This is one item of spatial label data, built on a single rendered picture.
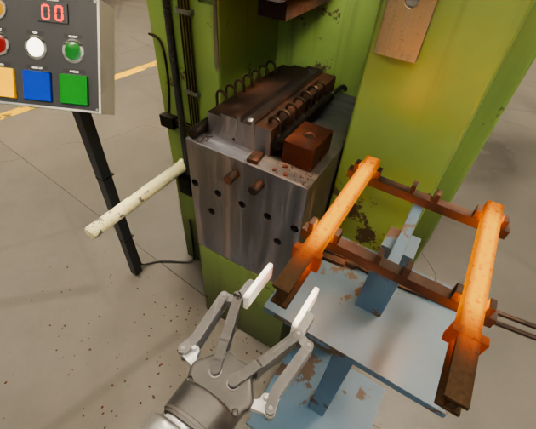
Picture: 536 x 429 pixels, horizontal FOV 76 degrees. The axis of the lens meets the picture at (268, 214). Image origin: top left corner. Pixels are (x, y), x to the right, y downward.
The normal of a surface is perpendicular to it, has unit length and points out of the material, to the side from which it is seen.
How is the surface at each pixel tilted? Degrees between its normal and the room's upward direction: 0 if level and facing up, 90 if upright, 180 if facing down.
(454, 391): 0
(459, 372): 0
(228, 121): 90
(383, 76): 90
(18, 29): 60
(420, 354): 0
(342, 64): 90
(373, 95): 90
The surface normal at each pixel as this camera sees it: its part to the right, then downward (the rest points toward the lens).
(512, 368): 0.06, -0.71
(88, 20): -0.06, 0.25
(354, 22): -0.51, 0.58
